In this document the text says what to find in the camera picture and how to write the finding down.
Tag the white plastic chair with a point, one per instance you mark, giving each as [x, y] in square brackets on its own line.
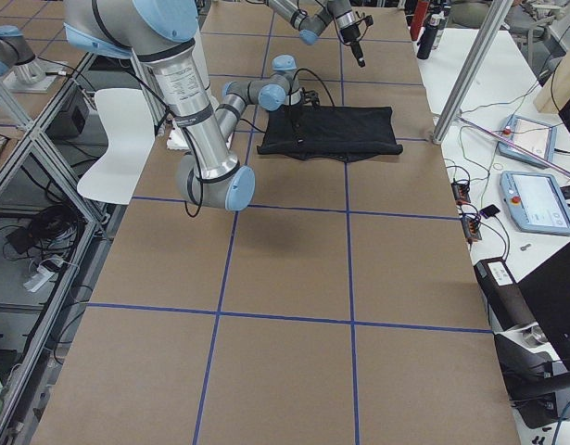
[129, 129]

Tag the far teach pendant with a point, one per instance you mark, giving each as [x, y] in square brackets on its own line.
[536, 137]

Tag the black graphic t-shirt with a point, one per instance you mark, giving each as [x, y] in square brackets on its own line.
[347, 134]

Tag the black box with label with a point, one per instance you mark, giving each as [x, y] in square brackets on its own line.
[503, 293]

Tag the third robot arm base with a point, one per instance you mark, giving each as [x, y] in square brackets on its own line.
[20, 68]

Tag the red bottle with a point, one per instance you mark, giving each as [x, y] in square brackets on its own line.
[418, 16]

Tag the black monitor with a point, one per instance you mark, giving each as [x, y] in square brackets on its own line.
[546, 291]

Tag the black bottle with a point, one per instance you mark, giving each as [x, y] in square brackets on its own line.
[428, 37]

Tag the white power strip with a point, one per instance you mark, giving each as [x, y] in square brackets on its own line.
[44, 272]

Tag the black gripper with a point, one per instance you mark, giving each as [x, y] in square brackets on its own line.
[350, 33]
[294, 117]

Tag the teach pendant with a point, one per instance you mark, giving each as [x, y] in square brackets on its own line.
[535, 203]
[536, 137]

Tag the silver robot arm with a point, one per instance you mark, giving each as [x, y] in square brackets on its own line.
[310, 26]
[161, 34]

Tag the aluminium frame post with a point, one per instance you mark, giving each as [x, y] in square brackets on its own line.
[479, 49]

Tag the near teach pendant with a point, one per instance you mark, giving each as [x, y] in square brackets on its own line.
[535, 203]

